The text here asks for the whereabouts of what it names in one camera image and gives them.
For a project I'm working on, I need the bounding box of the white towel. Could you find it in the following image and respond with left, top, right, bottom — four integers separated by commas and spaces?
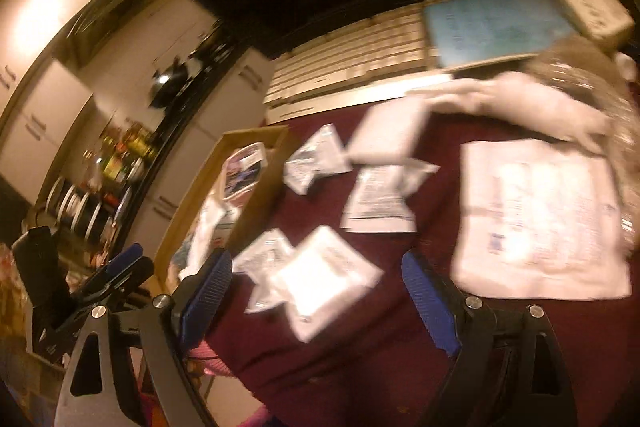
405, 71, 612, 154

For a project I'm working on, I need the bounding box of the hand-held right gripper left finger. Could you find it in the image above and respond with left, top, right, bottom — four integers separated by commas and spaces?
52, 248, 235, 427

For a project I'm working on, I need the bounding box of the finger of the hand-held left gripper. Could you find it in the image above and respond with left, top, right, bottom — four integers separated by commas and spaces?
80, 243, 144, 298
95, 255, 155, 309

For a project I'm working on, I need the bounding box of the clear thin small packet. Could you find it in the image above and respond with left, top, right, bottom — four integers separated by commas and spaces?
397, 158, 442, 200

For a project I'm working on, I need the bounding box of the large white printed packet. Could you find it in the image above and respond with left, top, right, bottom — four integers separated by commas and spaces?
451, 138, 633, 301

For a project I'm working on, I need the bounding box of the white base cabinet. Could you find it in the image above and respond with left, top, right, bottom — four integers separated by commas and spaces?
127, 0, 277, 260

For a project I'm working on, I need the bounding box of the blue printed wipes packet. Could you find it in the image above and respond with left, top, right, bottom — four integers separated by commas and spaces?
221, 142, 272, 208

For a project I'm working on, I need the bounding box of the white printed sachet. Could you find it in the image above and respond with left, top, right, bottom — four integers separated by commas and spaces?
340, 166, 417, 234

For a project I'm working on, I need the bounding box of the blue notebook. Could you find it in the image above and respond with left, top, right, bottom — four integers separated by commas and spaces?
421, 0, 589, 71

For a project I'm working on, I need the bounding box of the white green medicine box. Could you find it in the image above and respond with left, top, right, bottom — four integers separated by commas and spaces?
535, 0, 637, 54

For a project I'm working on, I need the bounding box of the white square packet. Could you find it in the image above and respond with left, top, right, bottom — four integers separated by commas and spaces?
269, 224, 385, 344

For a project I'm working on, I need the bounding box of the clear crinkled small packet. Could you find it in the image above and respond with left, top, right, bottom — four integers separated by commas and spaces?
283, 123, 352, 196

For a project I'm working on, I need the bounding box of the black range hood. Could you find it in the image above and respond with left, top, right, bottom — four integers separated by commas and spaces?
54, 0, 168, 70

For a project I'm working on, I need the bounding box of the white soft packet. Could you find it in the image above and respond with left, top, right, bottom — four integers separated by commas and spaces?
180, 199, 238, 275

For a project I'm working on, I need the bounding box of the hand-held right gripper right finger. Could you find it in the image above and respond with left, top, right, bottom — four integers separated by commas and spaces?
401, 250, 578, 427

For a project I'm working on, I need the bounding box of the row of plates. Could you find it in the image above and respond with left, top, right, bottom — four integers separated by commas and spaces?
44, 176, 132, 244

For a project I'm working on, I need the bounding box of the row of bottles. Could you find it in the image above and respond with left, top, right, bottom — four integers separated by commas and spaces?
81, 121, 157, 188

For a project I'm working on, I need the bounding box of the white keyboard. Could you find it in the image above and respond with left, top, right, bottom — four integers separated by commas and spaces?
262, 1, 455, 126

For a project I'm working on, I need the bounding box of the black wok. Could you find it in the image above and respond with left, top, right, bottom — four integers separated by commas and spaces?
146, 56, 202, 111

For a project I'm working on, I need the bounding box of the cardboard tray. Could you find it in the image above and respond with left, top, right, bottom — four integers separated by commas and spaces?
154, 124, 292, 289

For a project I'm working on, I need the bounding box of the white rectangular packet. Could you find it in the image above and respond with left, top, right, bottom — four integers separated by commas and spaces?
346, 98, 432, 166

